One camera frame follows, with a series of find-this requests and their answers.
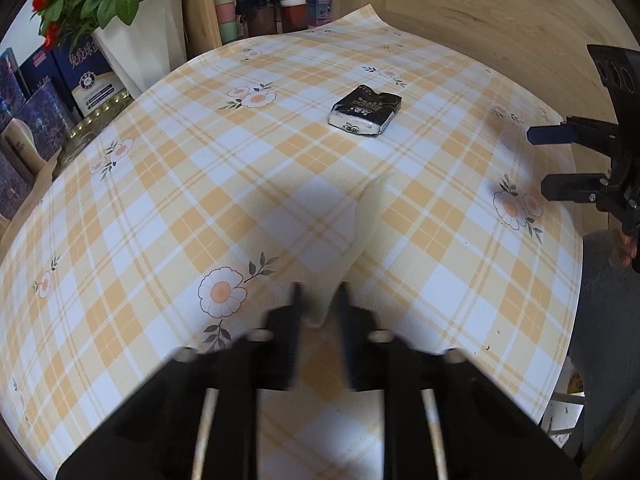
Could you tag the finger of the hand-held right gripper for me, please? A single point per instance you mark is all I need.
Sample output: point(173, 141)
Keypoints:
point(545, 133)
point(565, 186)

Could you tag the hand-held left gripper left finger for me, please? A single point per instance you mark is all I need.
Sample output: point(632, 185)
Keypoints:
point(295, 310)

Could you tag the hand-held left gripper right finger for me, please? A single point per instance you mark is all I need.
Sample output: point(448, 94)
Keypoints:
point(345, 310)

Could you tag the cream plastic fork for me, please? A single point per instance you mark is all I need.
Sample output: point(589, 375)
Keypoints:
point(370, 220)

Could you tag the black tissue packet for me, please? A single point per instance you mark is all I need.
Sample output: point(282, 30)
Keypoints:
point(365, 107)

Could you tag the person's right hand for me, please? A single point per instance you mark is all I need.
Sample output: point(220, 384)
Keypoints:
point(627, 250)

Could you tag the yellow plaid tablecloth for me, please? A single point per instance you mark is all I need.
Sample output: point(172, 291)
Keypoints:
point(200, 185)

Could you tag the small blue box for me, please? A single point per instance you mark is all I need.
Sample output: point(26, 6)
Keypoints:
point(320, 10)

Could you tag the gold embossed tin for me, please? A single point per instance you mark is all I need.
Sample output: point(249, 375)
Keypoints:
point(85, 130)

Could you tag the red cup with white lid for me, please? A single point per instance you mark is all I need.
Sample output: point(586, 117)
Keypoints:
point(292, 17)

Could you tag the dark brown jar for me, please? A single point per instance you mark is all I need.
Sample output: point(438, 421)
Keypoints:
point(262, 22)

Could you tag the white angular vase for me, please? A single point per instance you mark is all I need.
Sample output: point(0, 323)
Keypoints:
point(150, 45)

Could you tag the stack of pastel paper cups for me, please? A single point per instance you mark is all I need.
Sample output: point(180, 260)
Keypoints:
point(225, 10)

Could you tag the wooden shelf unit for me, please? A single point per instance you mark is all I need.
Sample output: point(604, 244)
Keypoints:
point(200, 10)

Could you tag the stack of blue gift boxes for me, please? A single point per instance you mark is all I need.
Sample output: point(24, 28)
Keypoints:
point(40, 110)

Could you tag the red rose plant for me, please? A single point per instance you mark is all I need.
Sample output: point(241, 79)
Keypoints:
point(115, 5)

